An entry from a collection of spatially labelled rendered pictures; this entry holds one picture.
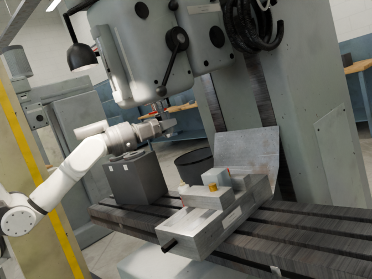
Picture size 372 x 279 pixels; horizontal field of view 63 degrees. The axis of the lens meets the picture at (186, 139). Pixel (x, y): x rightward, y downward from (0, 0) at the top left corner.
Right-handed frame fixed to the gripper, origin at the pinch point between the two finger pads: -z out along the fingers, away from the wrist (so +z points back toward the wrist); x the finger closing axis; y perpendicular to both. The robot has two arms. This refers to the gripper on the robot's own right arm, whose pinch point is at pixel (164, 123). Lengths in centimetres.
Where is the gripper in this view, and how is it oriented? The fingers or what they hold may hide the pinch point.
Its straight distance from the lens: 97.0
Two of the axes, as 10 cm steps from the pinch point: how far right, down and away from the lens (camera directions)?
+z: -8.9, 3.3, -3.1
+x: -3.5, -0.6, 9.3
